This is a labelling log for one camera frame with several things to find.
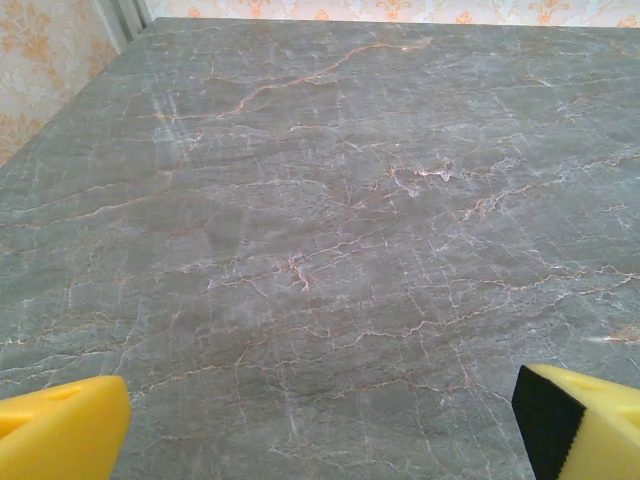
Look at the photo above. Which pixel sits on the aluminium frame post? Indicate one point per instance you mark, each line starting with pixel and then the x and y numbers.
pixel 127 20

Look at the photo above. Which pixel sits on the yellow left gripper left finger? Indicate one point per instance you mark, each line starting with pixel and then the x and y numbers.
pixel 60 435

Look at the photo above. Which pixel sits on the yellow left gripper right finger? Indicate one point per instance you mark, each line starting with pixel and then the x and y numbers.
pixel 590 430

